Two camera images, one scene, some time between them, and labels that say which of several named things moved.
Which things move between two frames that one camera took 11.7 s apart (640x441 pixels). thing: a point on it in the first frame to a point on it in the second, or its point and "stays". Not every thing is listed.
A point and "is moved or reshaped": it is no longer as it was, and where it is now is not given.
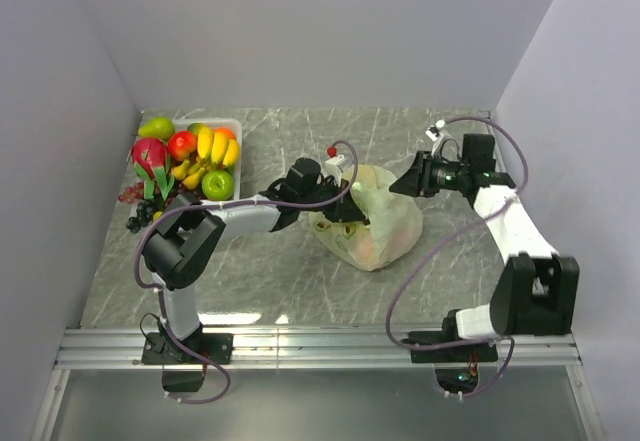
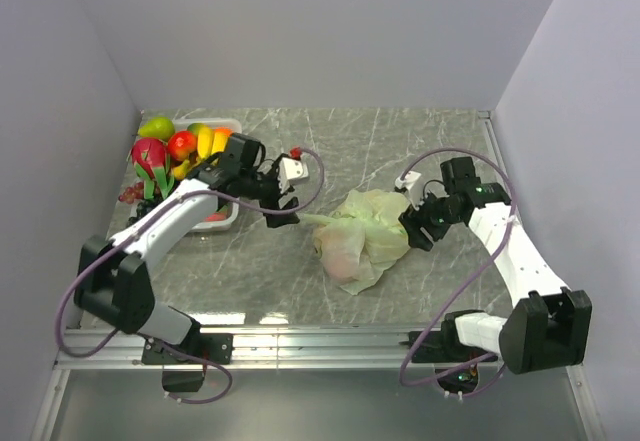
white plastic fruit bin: [219, 123] stays
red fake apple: [182, 144] stays
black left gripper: [346, 210] to [274, 202]
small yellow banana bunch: [216, 148] stays
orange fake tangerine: [228, 132] stays
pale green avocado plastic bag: [395, 222] is moved or reshaped
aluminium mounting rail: [121, 348] stays
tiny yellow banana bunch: [190, 174] stays
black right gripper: [417, 180] to [412, 222]
